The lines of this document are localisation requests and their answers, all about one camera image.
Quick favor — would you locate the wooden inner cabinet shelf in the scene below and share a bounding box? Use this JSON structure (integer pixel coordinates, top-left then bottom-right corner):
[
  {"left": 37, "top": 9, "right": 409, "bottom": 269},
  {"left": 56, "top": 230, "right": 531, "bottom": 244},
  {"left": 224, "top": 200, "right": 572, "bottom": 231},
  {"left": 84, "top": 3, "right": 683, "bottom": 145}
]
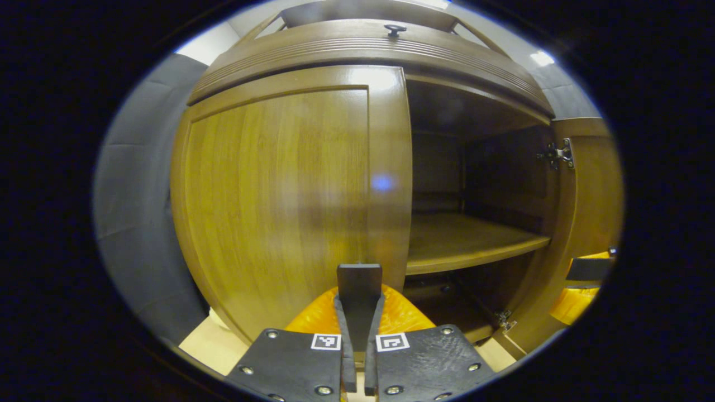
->
[{"left": 406, "top": 213, "right": 551, "bottom": 275}]

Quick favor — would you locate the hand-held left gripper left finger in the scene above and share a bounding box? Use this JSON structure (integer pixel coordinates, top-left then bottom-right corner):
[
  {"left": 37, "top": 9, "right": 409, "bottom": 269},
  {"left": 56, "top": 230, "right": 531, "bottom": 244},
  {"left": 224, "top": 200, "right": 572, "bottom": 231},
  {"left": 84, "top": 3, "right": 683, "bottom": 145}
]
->
[{"left": 226, "top": 288, "right": 358, "bottom": 402}]

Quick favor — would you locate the wooden double-door shoe cabinet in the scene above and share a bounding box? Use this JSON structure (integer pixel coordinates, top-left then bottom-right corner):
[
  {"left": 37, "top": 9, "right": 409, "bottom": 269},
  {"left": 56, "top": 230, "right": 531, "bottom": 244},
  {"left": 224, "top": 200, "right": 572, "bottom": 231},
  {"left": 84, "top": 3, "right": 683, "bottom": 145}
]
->
[{"left": 187, "top": 0, "right": 559, "bottom": 344}]

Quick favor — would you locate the wooden shoe cabinet door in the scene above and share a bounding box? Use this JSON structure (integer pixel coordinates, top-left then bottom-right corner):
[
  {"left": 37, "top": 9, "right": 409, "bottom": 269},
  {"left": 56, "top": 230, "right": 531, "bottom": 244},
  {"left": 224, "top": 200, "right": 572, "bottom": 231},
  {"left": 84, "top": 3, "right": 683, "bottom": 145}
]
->
[
  {"left": 492, "top": 117, "right": 623, "bottom": 361},
  {"left": 170, "top": 65, "right": 414, "bottom": 344}
]

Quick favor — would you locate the wooden cabinet drawer with knob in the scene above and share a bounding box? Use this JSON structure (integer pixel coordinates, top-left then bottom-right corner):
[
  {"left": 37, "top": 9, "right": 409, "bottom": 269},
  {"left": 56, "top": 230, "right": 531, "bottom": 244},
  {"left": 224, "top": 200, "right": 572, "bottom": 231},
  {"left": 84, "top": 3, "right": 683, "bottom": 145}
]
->
[{"left": 187, "top": 20, "right": 555, "bottom": 118}]

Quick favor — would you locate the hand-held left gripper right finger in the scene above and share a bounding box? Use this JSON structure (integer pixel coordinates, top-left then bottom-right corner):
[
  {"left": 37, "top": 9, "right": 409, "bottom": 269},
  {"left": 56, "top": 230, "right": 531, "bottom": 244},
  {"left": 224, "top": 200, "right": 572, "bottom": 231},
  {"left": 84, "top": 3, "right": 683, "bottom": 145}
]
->
[{"left": 363, "top": 285, "right": 497, "bottom": 402}]

